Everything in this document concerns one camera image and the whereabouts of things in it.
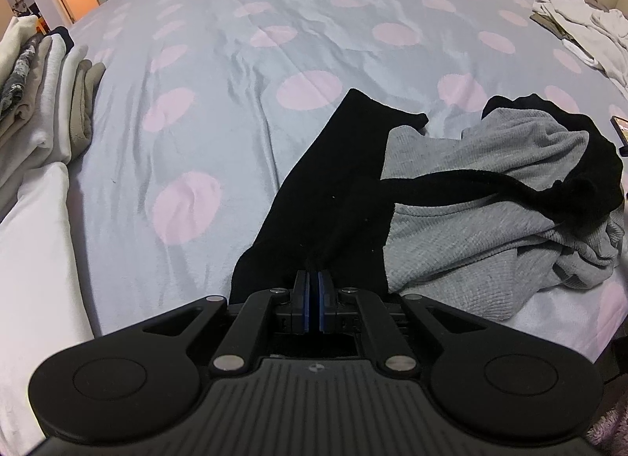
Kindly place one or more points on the polka dot bed sheet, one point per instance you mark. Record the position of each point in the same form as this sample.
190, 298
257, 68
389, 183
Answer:
235, 68

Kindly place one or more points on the white folded cloth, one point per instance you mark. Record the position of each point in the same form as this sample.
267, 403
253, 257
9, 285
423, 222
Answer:
34, 264

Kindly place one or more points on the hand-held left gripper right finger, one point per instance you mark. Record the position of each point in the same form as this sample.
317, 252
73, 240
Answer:
323, 301

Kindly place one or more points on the pink fluffy rug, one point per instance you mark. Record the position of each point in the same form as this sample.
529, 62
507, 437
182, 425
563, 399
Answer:
608, 431

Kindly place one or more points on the black and grey sweater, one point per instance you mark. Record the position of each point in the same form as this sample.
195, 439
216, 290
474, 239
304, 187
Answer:
338, 191

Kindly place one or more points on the stack of folded clothes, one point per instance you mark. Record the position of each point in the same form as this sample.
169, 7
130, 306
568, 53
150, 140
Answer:
44, 88

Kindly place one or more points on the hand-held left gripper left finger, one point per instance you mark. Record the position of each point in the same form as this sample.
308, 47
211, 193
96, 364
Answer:
305, 301

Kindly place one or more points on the smartphone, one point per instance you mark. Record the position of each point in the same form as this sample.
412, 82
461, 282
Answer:
620, 129

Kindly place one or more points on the pile of white unfolded clothes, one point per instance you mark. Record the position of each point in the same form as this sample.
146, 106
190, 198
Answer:
593, 34

